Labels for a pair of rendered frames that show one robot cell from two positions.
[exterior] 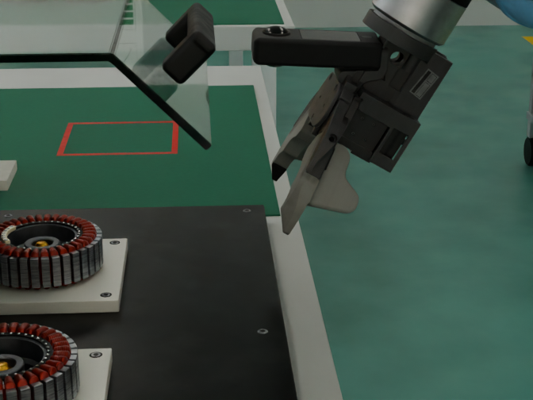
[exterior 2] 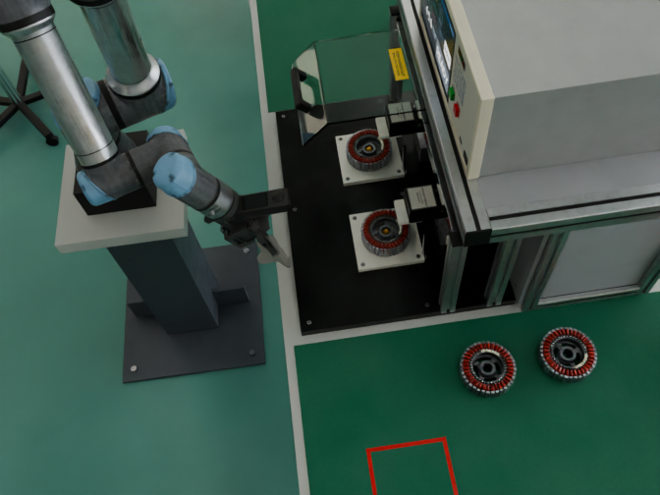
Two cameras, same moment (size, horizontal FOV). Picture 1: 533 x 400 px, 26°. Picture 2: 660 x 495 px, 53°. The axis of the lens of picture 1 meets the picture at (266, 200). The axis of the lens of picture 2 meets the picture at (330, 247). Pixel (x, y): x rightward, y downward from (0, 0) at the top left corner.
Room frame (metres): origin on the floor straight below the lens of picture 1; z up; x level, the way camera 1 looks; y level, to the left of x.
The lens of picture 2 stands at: (1.80, 0.12, 2.09)
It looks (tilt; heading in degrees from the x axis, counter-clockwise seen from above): 59 degrees down; 183
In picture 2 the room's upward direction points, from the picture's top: 8 degrees counter-clockwise
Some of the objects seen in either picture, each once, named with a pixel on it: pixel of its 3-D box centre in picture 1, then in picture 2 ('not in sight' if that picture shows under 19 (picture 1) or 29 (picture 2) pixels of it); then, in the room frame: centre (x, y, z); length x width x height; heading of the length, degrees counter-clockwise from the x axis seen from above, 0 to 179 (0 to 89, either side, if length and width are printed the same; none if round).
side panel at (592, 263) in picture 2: not in sight; (603, 259); (1.18, 0.62, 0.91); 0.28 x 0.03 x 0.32; 94
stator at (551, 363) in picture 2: not in sight; (567, 355); (1.32, 0.55, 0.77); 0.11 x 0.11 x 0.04
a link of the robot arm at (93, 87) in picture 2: not in sight; (85, 114); (0.75, -0.43, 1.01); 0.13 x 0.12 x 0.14; 114
